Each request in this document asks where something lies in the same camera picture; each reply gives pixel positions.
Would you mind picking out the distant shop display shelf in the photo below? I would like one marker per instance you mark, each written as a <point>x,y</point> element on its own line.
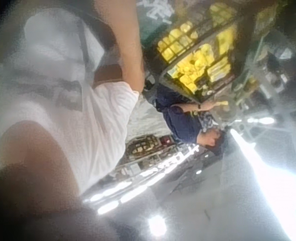
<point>144,150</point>

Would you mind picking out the shop shelf of goods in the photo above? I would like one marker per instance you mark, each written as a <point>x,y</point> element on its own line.
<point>265,72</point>

